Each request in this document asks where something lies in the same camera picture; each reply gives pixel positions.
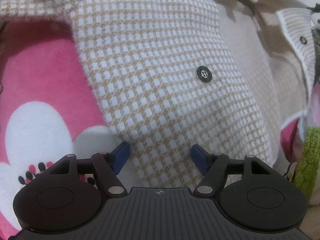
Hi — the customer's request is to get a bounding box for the beige white houndstooth cardigan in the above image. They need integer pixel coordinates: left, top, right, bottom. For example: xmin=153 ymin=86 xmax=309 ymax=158
xmin=1 ymin=0 xmax=315 ymax=187

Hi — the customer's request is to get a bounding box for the pink floral fleece blanket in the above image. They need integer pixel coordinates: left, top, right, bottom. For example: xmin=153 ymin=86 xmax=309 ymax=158
xmin=1 ymin=21 xmax=120 ymax=239

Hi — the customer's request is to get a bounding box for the green fuzzy cloth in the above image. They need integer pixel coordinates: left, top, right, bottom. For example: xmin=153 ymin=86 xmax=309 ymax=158
xmin=293 ymin=127 xmax=319 ymax=205

